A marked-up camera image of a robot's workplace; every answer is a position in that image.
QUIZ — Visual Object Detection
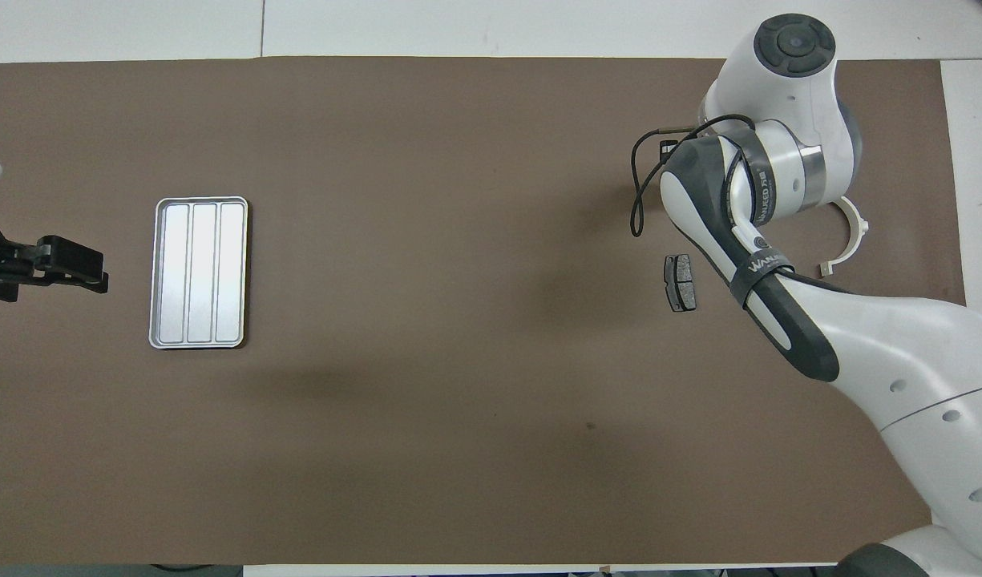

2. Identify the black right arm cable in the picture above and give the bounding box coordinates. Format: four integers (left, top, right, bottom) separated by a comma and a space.
629, 114, 756, 238

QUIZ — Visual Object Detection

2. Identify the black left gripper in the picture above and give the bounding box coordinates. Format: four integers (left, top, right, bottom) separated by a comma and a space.
14, 235, 110, 294

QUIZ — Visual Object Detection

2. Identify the silver metal tray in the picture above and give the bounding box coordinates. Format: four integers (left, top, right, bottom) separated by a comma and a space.
148, 196, 249, 350

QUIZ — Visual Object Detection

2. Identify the rectangular dark brake pad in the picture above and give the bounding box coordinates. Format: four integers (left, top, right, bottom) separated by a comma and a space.
664, 254, 697, 313

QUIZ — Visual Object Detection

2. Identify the brown table mat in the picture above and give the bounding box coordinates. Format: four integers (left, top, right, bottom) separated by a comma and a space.
0, 56, 966, 566

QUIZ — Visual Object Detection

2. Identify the white curved plastic bracket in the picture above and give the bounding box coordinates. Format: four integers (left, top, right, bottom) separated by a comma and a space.
815, 195, 870, 276

